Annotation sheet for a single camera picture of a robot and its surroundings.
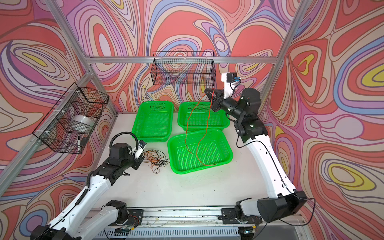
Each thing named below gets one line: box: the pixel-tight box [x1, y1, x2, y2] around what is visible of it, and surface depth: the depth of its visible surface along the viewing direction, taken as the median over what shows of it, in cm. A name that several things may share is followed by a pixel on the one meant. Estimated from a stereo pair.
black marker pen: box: [77, 135, 82, 153], surface depth 73 cm
